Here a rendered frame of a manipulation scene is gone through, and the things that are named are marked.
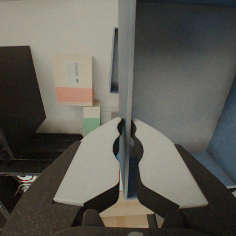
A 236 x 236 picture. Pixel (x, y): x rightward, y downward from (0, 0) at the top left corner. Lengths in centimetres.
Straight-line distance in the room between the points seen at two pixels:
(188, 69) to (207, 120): 8
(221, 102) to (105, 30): 41
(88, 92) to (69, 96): 7
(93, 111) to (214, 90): 40
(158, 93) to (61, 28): 44
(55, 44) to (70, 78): 13
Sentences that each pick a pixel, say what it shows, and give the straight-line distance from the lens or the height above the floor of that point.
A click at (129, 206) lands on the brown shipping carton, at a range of 80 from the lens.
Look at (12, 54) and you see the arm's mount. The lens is 49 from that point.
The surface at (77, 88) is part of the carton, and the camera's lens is 48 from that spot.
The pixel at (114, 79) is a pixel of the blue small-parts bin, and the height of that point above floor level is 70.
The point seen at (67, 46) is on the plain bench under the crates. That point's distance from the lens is 54.
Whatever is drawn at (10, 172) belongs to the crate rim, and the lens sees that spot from 55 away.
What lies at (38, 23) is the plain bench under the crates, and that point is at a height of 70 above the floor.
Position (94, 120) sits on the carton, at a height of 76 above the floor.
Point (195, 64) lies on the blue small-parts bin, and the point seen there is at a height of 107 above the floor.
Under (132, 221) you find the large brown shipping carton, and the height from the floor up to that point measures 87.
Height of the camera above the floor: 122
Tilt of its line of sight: 61 degrees down
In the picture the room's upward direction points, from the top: 172 degrees clockwise
